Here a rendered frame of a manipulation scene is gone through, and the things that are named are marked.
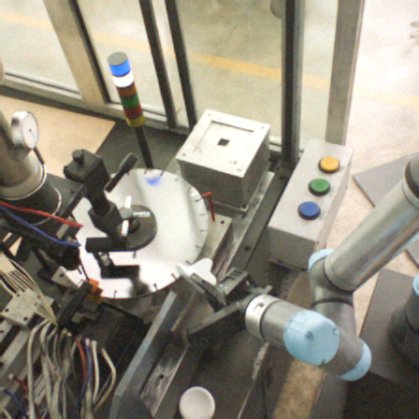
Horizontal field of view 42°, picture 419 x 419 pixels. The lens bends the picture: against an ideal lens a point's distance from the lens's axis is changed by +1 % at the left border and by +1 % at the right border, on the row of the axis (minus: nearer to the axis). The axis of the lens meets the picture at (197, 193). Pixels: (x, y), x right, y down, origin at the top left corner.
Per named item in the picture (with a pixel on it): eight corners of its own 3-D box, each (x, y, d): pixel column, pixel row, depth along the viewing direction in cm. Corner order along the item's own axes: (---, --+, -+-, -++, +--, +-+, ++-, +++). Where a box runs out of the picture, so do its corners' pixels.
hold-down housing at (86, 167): (109, 210, 103) (77, 137, 87) (128, 220, 101) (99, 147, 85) (90, 230, 100) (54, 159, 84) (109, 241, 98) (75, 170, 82)
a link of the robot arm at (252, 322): (270, 353, 91) (250, 318, 88) (253, 343, 95) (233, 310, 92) (298, 322, 94) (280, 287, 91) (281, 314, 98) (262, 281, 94)
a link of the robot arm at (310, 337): (332, 377, 83) (296, 359, 79) (284, 352, 92) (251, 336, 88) (352, 329, 85) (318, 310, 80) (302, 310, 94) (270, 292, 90)
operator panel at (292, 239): (308, 176, 143) (310, 137, 131) (349, 187, 139) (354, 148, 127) (268, 261, 129) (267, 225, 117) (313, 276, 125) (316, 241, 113)
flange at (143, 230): (162, 240, 112) (160, 234, 110) (110, 256, 111) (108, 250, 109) (151, 200, 119) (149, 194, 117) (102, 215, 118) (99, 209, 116)
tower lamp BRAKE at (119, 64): (117, 61, 122) (113, 50, 119) (134, 65, 120) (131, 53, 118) (107, 74, 119) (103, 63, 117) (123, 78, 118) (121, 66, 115)
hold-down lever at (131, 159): (111, 154, 95) (108, 143, 93) (141, 163, 93) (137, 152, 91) (87, 187, 91) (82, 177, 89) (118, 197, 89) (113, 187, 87)
